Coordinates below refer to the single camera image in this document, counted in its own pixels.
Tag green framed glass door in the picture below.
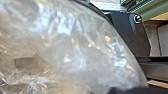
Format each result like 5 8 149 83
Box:
120 0 168 22

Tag clear plastic bag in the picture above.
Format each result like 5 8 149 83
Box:
0 0 150 94

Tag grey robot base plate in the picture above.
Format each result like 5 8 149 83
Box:
105 10 153 60

